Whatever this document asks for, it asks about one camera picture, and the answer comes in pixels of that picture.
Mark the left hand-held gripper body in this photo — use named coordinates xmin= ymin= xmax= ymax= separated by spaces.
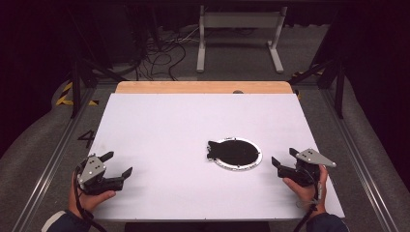
xmin=76 ymin=154 xmax=125 ymax=196

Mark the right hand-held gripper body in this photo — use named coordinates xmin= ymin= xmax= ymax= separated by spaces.
xmin=278 ymin=148 xmax=337 ymax=188

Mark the person's right hand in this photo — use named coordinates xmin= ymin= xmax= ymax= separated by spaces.
xmin=282 ymin=164 xmax=329 ymax=218

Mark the person's left hand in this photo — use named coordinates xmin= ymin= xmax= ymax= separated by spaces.
xmin=68 ymin=172 xmax=117 ymax=218

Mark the white board table cover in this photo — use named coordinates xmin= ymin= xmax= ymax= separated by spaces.
xmin=64 ymin=93 xmax=346 ymax=222

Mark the yellow black floor tape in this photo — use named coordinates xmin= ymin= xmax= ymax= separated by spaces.
xmin=56 ymin=81 xmax=100 ymax=106

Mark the black metal stand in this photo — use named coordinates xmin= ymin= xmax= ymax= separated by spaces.
xmin=288 ymin=57 xmax=346 ymax=120
xmin=69 ymin=57 xmax=127 ymax=119

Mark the wooden table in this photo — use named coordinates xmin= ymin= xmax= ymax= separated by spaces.
xmin=115 ymin=80 xmax=294 ymax=95

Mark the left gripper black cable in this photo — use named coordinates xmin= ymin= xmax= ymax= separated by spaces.
xmin=73 ymin=163 xmax=109 ymax=232

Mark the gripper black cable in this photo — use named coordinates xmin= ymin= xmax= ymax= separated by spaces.
xmin=293 ymin=183 xmax=324 ymax=232
xmin=73 ymin=163 xmax=109 ymax=232

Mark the aluminium floor rail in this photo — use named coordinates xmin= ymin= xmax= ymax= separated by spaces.
xmin=322 ymin=88 xmax=400 ymax=232
xmin=13 ymin=86 xmax=98 ymax=232

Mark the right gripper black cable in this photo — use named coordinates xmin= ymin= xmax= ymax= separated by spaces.
xmin=293 ymin=183 xmax=324 ymax=232

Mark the tangle of black floor cables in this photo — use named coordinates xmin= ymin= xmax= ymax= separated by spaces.
xmin=134 ymin=27 xmax=194 ymax=81

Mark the white metal desk frame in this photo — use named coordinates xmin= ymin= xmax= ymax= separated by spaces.
xmin=196 ymin=4 xmax=288 ymax=74

